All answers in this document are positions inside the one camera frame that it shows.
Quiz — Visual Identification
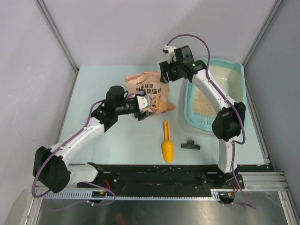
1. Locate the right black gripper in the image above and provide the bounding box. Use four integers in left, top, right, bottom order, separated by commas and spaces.
160, 58, 183, 84

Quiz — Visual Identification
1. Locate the pink cat litter bag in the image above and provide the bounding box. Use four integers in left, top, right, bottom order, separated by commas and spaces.
125, 71, 176, 115

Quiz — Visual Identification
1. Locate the yellow plastic litter scoop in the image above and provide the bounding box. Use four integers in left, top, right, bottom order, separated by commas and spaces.
162, 120, 174, 163

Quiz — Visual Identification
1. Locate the black bag clip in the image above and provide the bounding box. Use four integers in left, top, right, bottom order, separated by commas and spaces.
180, 140, 201, 150

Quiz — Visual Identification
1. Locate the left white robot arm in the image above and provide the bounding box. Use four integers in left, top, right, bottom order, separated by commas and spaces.
31, 85, 153, 197

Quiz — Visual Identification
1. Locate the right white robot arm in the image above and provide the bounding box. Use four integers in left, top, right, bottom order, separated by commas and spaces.
159, 45, 246, 188

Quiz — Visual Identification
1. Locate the teal plastic litter box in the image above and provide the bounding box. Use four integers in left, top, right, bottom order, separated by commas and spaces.
184, 59, 247, 132

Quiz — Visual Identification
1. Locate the clean litter in box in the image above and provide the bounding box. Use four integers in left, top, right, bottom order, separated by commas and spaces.
193, 66, 243, 118

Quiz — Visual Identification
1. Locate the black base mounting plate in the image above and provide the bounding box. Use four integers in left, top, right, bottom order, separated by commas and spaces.
39, 163, 244, 193

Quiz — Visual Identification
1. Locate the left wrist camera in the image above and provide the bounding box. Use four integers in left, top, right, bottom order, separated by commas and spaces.
136, 95, 152, 112

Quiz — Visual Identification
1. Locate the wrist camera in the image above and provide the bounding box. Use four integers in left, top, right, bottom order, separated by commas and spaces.
162, 45, 176, 64
136, 95, 152, 112

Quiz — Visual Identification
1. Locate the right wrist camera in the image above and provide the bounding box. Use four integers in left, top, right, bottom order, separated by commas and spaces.
162, 45, 176, 64

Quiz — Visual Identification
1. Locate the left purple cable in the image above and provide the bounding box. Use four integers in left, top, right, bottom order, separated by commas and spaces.
31, 91, 117, 211

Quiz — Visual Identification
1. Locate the grey slotted cable duct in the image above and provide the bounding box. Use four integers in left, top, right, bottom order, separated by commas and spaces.
44, 189, 219, 201

